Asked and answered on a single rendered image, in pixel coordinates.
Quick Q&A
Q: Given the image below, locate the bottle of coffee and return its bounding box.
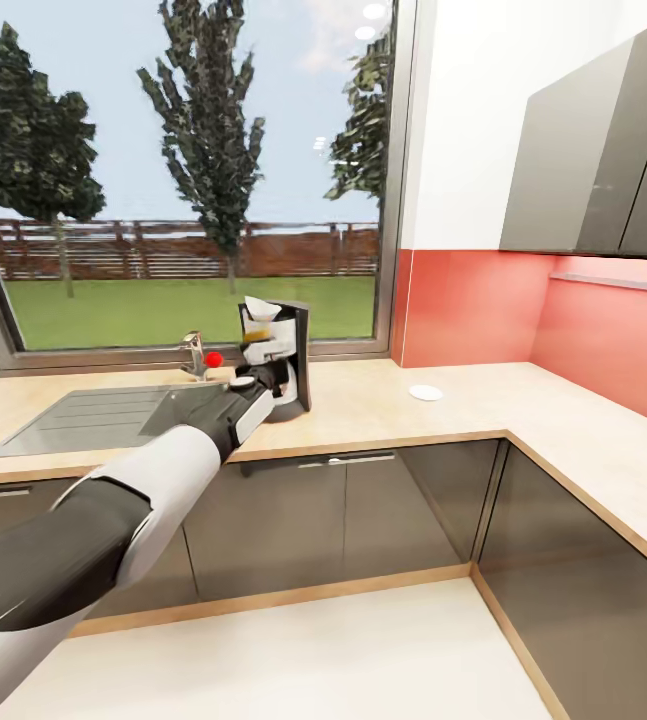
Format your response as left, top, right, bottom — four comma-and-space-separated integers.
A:
239, 329, 287, 398

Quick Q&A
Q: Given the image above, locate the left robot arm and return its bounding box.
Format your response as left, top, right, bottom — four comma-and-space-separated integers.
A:
0, 339, 293, 706

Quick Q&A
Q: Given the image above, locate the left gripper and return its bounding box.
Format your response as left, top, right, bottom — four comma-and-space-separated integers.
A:
236, 359, 289, 387

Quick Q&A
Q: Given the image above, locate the paper coffee filter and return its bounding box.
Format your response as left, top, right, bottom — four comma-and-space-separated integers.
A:
245, 296, 281, 322

